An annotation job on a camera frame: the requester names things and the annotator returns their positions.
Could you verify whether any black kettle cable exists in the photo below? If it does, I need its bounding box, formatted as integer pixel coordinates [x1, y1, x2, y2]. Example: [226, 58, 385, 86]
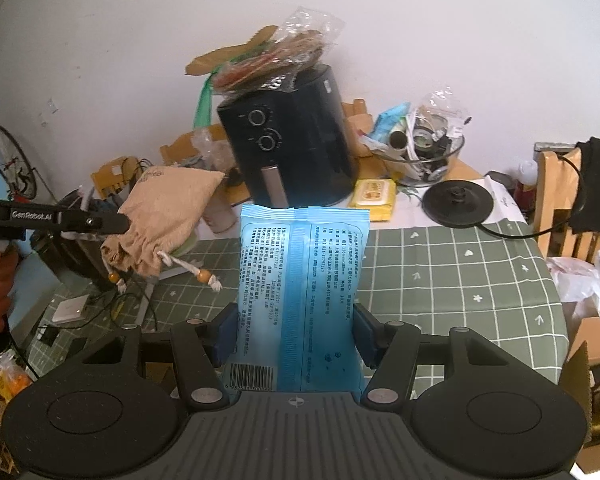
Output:
[472, 152, 588, 240]

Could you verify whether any white power adapter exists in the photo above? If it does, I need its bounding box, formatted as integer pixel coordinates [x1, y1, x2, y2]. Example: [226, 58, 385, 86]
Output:
[49, 293, 90, 324]

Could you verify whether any glass bowl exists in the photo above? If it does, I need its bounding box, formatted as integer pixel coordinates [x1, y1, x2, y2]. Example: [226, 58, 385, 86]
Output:
[379, 131, 466, 187]

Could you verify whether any green ribbon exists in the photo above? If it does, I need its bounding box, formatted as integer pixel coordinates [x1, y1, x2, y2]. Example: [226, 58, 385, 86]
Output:
[193, 72, 221, 131]

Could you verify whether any clear snack bag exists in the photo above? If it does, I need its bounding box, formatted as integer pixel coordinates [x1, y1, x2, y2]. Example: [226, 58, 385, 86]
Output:
[212, 6, 345, 94]

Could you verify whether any crinkled clear bag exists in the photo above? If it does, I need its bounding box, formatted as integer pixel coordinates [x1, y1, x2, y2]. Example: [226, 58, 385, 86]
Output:
[412, 82, 473, 141]

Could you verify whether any flapped cardboard box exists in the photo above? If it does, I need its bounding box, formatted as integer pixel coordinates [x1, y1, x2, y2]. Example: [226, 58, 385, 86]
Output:
[559, 315, 600, 463]

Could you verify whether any black air fryer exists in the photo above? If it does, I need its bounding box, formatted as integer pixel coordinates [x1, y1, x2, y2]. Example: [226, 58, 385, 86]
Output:
[216, 64, 357, 209]

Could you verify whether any green checkered tablecloth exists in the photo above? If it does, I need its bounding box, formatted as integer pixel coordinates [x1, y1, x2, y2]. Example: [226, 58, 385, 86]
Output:
[147, 172, 572, 387]

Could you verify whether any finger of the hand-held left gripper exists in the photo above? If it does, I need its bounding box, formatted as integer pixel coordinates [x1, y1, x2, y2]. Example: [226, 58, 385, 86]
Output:
[55, 207, 132, 236]

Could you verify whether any yellow wet wipes pack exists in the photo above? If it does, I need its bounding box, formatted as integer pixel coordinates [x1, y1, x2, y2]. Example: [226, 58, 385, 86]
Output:
[349, 178, 397, 222]

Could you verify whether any clear plastic bag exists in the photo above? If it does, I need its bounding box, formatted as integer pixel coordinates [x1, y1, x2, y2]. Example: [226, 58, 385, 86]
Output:
[546, 248, 600, 332]

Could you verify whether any blue wipes packet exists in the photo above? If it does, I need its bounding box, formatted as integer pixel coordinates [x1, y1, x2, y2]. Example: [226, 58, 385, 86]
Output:
[237, 203, 371, 394]

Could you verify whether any beige drawstring pouch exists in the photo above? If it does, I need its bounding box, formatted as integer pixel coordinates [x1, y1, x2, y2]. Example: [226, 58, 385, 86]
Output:
[101, 166, 226, 292]

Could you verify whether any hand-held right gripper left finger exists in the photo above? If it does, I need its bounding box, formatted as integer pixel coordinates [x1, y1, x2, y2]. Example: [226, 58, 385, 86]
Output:
[80, 302, 241, 405]

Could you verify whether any light blue snack packet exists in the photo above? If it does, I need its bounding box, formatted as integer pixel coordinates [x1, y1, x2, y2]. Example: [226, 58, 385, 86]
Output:
[370, 102, 411, 147]

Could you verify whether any round bicycle wall decoration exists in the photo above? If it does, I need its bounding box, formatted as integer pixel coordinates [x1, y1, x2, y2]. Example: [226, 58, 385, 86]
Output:
[0, 124, 39, 200]

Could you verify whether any black kettle base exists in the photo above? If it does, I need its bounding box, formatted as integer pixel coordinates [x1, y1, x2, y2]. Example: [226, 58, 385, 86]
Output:
[422, 180, 495, 228]

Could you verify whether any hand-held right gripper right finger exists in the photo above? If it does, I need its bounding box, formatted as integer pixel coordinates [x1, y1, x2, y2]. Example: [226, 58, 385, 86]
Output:
[352, 304, 531, 406]

